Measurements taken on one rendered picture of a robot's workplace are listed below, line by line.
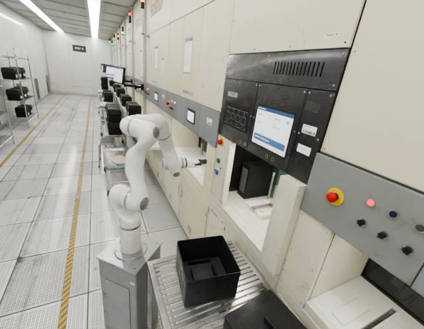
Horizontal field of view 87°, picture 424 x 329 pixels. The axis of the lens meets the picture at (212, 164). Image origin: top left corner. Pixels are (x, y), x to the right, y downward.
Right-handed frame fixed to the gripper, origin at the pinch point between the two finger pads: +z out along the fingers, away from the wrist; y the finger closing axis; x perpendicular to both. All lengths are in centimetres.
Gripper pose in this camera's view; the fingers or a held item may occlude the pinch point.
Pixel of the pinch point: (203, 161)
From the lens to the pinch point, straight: 168.4
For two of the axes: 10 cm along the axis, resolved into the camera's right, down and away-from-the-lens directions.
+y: 4.3, 3.8, -8.2
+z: 9.0, -0.6, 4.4
